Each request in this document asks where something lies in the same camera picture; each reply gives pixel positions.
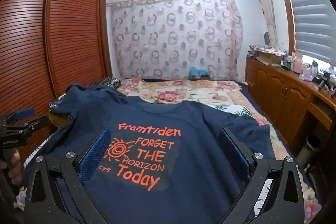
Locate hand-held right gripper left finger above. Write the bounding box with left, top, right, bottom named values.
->
left=24, top=126, right=113, bottom=224

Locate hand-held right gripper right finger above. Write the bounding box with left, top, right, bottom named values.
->
left=217, top=127, right=302, bottom=224

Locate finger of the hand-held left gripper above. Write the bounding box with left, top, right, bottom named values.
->
left=16, top=114, right=50, bottom=135
left=0, top=108, right=36, bottom=126

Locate navy printed t-shirt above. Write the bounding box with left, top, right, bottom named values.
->
left=49, top=82, right=276, bottom=224

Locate person's left hand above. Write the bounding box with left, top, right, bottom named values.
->
left=8, top=148, right=26, bottom=186

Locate navy bed sheet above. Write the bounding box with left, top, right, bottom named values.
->
left=235, top=80, right=260, bottom=109

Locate dark patterned pillow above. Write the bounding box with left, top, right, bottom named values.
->
left=48, top=76, right=122, bottom=121

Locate wooden cabinet counter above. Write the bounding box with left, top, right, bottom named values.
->
left=245, top=56, right=336, bottom=159

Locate grey trash bin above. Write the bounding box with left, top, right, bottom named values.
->
left=299, top=135, right=322, bottom=161

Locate floral blanket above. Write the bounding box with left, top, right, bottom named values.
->
left=16, top=78, right=322, bottom=216

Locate box with blue cloth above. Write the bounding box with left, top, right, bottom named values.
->
left=188, top=66, right=211, bottom=80

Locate dark chair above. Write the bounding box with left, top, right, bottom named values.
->
left=302, top=158, right=336, bottom=214

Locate wooden louvered wardrobe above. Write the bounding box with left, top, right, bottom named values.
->
left=0, top=0, right=113, bottom=177

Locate cardboard box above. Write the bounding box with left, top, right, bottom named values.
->
left=256, top=51, right=284, bottom=64

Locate purple plastic container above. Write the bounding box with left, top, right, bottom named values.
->
left=301, top=67, right=314, bottom=81

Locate pink bottle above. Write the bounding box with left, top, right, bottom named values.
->
left=293, top=52, right=303, bottom=73

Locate black gadget on tripod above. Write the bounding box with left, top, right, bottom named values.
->
left=314, top=70, right=332, bottom=90

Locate circle print sheer curtain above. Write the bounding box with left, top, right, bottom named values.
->
left=106, top=0, right=244, bottom=81

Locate tied floral curtain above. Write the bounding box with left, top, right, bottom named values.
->
left=251, top=0, right=280, bottom=47

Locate grey window blind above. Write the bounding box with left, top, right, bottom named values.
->
left=278, top=0, right=336, bottom=67

